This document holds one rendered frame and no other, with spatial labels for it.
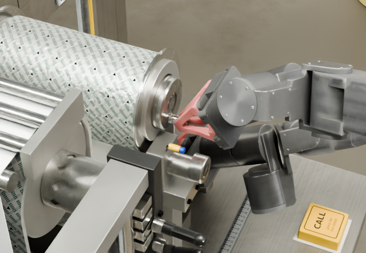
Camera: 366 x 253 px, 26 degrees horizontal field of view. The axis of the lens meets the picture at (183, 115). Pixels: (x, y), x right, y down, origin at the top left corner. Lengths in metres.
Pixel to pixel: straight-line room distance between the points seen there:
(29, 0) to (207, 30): 2.01
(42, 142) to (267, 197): 0.49
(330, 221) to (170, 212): 0.34
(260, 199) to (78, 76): 0.32
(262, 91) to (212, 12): 2.57
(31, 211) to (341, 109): 0.37
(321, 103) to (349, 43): 2.41
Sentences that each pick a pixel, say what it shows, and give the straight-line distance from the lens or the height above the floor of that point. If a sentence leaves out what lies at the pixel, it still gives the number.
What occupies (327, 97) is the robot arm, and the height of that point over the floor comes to 1.38.
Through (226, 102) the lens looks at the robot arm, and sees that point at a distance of 0.92.
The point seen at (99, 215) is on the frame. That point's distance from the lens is 0.71.
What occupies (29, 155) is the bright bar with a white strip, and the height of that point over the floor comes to 1.46.
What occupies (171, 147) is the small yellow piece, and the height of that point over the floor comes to 1.23.
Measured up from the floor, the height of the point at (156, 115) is 1.26.
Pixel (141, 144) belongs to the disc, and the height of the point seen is 1.22.
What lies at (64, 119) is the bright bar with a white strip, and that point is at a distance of 0.78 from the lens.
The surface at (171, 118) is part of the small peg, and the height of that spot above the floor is 1.23.
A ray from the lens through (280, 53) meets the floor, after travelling 3.24.
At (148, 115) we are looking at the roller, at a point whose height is 1.26.
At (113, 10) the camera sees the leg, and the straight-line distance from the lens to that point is 2.11.
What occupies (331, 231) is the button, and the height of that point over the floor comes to 0.92.
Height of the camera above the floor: 1.97
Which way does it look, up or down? 42 degrees down
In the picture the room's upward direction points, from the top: straight up
